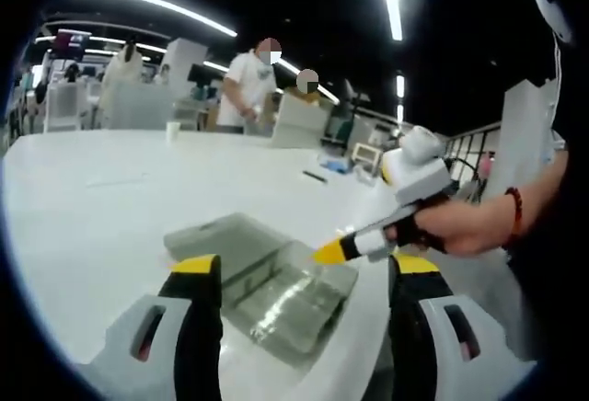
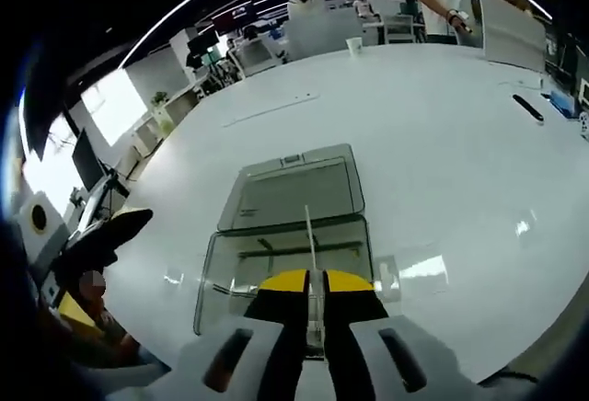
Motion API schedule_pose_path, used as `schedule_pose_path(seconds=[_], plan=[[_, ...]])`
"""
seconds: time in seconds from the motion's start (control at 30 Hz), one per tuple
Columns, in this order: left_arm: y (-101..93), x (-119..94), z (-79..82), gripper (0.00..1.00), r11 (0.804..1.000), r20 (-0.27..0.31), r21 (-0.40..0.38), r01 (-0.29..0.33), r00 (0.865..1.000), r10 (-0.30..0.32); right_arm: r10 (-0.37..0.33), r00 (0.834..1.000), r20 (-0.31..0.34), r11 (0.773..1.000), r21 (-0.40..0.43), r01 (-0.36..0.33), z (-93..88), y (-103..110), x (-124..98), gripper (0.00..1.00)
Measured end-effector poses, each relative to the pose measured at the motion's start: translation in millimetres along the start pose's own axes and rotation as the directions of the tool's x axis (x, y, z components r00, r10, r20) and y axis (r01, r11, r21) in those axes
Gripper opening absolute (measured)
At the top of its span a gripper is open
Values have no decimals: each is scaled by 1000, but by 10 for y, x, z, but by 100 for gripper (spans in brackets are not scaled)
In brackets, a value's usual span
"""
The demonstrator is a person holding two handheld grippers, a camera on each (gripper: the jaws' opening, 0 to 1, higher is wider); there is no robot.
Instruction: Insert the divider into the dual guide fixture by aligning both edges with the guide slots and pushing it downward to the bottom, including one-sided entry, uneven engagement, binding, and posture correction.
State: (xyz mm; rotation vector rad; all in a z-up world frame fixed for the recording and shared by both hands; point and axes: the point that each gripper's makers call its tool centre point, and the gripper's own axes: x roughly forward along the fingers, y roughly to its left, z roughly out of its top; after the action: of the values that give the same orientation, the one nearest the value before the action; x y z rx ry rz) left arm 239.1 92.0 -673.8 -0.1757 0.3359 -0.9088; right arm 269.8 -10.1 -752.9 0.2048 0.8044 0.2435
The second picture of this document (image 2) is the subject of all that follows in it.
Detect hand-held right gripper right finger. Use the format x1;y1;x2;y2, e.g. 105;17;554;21
323;269;466;401

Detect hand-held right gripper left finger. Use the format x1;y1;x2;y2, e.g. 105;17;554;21
177;269;308;401

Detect clear dual guide fixture box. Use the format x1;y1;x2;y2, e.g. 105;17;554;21
192;143;402;338

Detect laptop stand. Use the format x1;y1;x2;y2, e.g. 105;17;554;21
68;173;133;239

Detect dark monitor screen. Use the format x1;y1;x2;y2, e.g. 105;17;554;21
71;128;108;192

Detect dark red display screen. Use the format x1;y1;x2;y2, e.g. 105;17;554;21
211;4;254;34

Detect black pen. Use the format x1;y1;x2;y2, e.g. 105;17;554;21
512;94;545;122

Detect blue tray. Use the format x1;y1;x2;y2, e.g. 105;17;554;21
549;87;577;120

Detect grey desk partition panel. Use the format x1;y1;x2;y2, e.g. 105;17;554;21
478;0;547;74

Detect table cable slot cover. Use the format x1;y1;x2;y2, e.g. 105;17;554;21
223;91;321;127

